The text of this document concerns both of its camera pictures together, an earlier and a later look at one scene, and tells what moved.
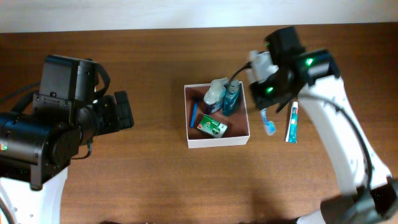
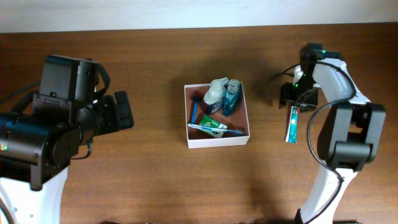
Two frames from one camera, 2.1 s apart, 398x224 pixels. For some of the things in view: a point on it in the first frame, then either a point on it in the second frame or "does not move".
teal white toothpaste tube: (291, 133) does not move
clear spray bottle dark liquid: (212, 95) does not move
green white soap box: (212, 126) does not move
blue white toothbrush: (270, 126) to (229, 131)
